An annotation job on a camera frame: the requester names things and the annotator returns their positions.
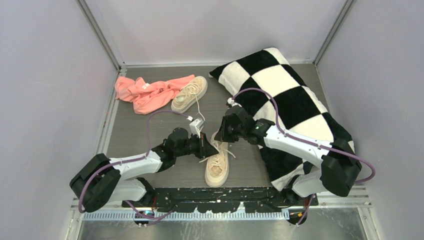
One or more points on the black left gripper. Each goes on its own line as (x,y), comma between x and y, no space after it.
(206,149)

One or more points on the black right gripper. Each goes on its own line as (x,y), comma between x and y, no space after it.
(222,135)

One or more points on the beige sneaker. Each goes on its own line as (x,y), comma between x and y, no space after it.
(189,95)
(217,166)

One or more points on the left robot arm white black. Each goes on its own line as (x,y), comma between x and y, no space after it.
(103,180)

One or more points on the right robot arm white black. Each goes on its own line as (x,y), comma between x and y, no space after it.
(337,168)

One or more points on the black white checkered pillow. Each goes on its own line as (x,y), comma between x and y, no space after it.
(267,86)

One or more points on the pink cloth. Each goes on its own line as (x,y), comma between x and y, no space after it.
(149,97)

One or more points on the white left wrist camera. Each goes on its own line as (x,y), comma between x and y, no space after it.
(196,126)

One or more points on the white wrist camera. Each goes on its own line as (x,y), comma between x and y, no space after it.
(196,126)
(231,103)

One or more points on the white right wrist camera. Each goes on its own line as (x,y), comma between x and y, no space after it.
(231,103)

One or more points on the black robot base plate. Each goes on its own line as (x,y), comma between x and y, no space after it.
(220,200)

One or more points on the aluminium front rail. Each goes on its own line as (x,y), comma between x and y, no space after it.
(121,211)

